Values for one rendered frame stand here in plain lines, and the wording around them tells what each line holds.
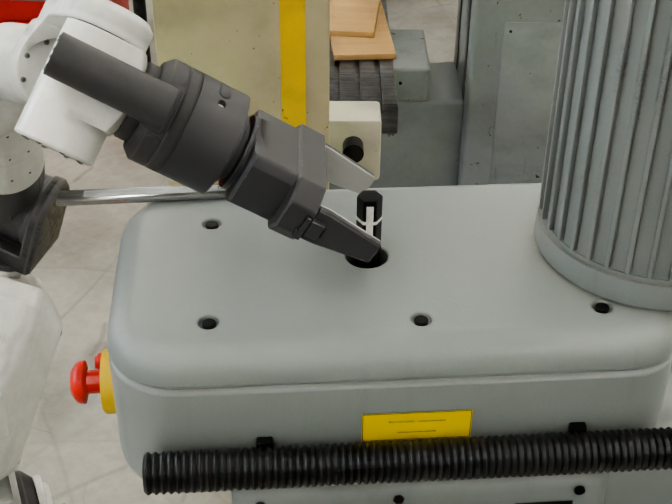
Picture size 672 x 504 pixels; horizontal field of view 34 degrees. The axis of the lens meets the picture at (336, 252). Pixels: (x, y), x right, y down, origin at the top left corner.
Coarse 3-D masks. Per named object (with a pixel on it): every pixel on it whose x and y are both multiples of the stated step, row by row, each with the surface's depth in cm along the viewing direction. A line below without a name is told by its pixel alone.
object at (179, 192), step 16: (64, 192) 104; (80, 192) 104; (96, 192) 104; (112, 192) 104; (128, 192) 104; (144, 192) 104; (160, 192) 104; (176, 192) 104; (192, 192) 104; (208, 192) 104; (224, 192) 104
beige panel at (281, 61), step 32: (160, 0) 261; (192, 0) 262; (224, 0) 262; (256, 0) 263; (288, 0) 263; (320, 0) 264; (160, 32) 266; (192, 32) 266; (224, 32) 267; (256, 32) 267; (288, 32) 268; (320, 32) 269; (160, 64) 270; (192, 64) 271; (224, 64) 271; (256, 64) 272; (288, 64) 272; (320, 64) 273; (256, 96) 277; (288, 96) 277; (320, 96) 278; (320, 128) 283
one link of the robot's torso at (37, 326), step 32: (0, 288) 131; (32, 288) 133; (0, 320) 130; (32, 320) 131; (0, 352) 130; (32, 352) 132; (0, 384) 130; (32, 384) 133; (32, 416) 135; (0, 448) 131
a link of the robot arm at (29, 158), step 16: (0, 144) 115; (16, 144) 116; (32, 144) 118; (0, 160) 117; (16, 160) 119; (32, 160) 121; (0, 176) 120; (16, 176) 122; (32, 176) 124; (0, 192) 124; (16, 192) 124
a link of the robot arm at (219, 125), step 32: (224, 96) 87; (192, 128) 85; (224, 128) 86; (256, 128) 88; (288, 128) 93; (192, 160) 86; (224, 160) 86; (256, 160) 86; (288, 160) 88; (320, 160) 91; (256, 192) 88; (288, 192) 88; (320, 192) 87; (288, 224) 88
